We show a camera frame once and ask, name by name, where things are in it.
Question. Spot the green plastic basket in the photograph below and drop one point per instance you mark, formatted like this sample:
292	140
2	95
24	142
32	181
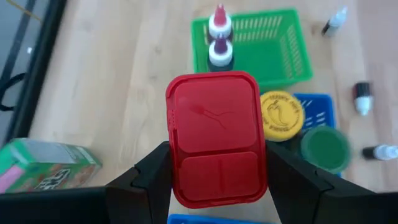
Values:
264	56

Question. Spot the red food colouring bottle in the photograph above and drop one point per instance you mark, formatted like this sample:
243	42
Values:
220	25

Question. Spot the yellow-lid dark spice jar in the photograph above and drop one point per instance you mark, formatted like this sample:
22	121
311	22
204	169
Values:
281	115

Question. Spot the green-lid herb jar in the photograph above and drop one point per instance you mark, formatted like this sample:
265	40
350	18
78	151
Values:
325	149

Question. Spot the green Apple Jacks cereal box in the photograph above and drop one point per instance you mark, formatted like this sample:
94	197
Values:
46	168

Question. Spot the black dropper bottle white cap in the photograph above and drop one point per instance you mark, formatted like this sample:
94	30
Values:
335	20
362	99

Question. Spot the blue plastic basket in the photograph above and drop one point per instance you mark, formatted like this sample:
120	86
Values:
329	102
202	219

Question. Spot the black aluminium table frame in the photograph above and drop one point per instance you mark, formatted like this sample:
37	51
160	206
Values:
37	62

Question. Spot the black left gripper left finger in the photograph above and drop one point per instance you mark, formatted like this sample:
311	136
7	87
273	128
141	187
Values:
140	196

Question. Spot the purple food colouring bottle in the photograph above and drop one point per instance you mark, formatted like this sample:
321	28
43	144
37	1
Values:
220	53

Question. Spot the green dropper bottle white cap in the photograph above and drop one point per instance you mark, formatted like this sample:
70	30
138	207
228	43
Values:
382	152

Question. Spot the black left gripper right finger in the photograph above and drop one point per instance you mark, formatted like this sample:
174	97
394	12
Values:
304	199

